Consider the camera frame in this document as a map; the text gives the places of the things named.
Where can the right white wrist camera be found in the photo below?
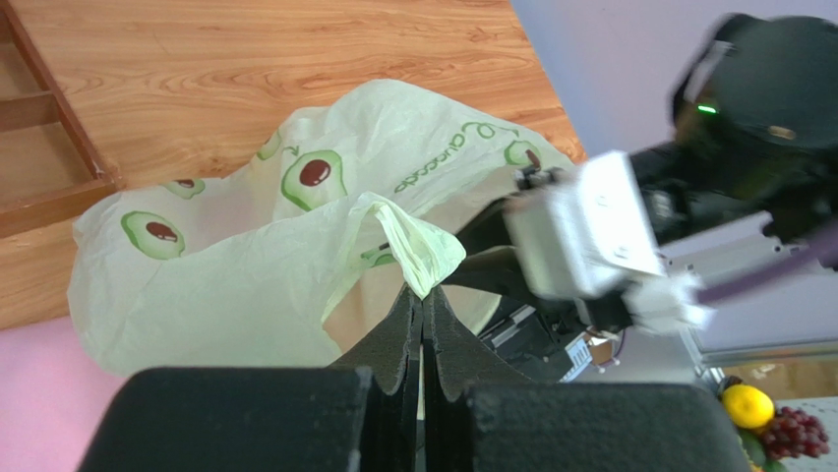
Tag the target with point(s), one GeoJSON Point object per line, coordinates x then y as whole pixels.
{"type": "Point", "coordinates": [583, 236]}

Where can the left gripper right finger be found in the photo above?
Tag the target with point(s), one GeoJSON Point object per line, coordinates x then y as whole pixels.
{"type": "Point", "coordinates": [481, 414]}

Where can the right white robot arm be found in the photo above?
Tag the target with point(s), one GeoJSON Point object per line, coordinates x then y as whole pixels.
{"type": "Point", "coordinates": [755, 120]}

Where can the pink folded cloth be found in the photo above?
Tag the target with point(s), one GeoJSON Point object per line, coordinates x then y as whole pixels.
{"type": "Point", "coordinates": [53, 396]}

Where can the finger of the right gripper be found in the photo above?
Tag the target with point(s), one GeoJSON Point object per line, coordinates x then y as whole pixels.
{"type": "Point", "coordinates": [488, 229]}
{"type": "Point", "coordinates": [496, 271]}

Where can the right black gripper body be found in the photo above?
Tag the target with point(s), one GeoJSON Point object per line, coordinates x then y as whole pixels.
{"type": "Point", "coordinates": [686, 194]}

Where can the background fruit bowl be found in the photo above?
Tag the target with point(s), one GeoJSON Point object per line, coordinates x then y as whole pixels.
{"type": "Point", "coordinates": [769, 434]}

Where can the wooden divider tray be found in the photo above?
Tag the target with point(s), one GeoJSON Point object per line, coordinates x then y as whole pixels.
{"type": "Point", "coordinates": [50, 169]}

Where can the avocado print plastic bag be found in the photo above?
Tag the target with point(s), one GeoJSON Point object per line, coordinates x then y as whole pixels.
{"type": "Point", "coordinates": [296, 255]}

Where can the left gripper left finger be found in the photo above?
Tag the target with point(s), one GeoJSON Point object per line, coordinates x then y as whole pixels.
{"type": "Point", "coordinates": [357, 414]}

